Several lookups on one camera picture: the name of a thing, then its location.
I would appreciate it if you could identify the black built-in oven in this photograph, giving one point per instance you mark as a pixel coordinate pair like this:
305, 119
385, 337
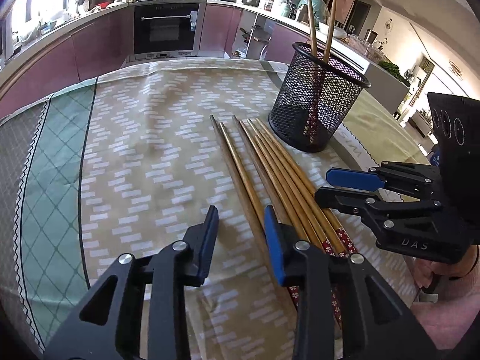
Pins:
165, 30

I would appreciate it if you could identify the person's right forearm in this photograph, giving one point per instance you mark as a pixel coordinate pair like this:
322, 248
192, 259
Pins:
450, 307

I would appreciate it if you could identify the black mesh utensil holder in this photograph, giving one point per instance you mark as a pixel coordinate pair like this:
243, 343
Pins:
296, 93

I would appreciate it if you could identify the pink kitchen cabinets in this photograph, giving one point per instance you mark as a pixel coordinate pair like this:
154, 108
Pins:
93, 45

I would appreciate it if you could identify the leafy green vegetables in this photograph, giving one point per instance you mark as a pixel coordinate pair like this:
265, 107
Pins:
392, 69

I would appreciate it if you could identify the patterned beige tablecloth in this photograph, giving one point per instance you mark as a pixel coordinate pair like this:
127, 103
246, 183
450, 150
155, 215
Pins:
150, 157

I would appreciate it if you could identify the yellow table cloth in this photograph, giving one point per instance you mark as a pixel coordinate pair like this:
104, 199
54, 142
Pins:
375, 131

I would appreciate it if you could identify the grey island counter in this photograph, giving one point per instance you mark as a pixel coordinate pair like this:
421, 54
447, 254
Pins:
386, 86

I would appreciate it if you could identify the bunch of wooden chopsticks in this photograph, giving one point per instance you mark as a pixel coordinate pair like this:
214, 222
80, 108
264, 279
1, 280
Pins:
272, 165

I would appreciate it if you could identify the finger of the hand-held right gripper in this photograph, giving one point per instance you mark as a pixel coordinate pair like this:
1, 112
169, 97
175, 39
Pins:
345, 202
352, 179

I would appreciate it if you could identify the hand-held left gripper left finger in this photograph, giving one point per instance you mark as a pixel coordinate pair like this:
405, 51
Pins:
208, 240

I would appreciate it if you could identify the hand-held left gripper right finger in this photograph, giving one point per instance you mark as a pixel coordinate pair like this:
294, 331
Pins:
273, 247

